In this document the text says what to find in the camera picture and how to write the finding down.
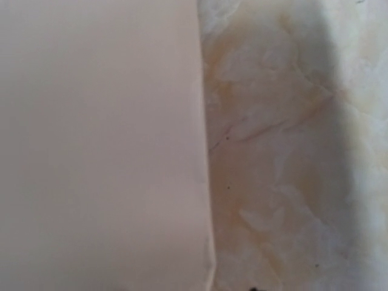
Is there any checkered paper takeout bag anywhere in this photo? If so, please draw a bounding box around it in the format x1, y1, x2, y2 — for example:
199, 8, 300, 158
1, 1, 215, 290

